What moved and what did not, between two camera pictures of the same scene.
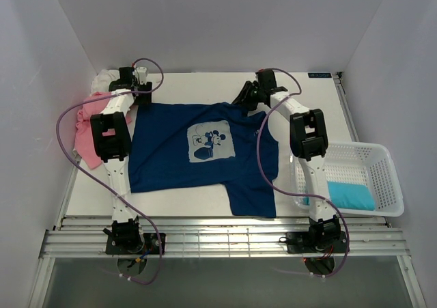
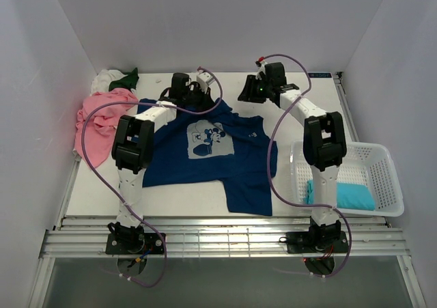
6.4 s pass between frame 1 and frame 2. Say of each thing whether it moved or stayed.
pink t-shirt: stayed
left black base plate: stayed
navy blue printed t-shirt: stayed
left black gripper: moved
